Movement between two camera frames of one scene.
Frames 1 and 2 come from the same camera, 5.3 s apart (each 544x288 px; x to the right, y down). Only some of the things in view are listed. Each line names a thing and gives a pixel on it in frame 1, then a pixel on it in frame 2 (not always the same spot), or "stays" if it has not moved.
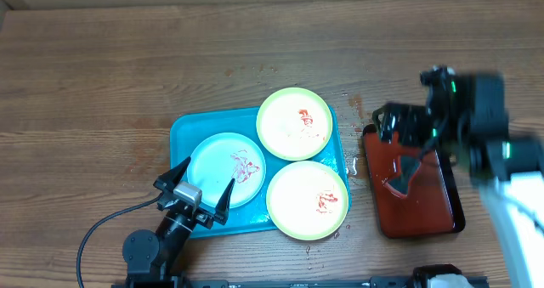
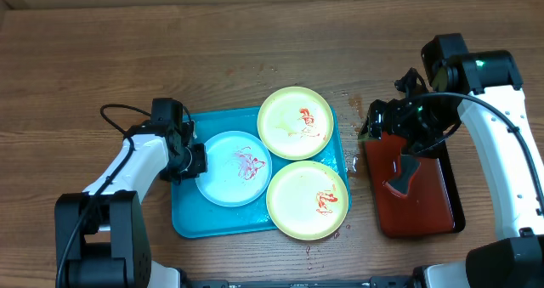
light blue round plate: x=218 y=160 stays
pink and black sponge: x=399 y=183 stays
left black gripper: x=219 y=214 -> x=199 y=166
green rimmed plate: x=294 y=124 stays
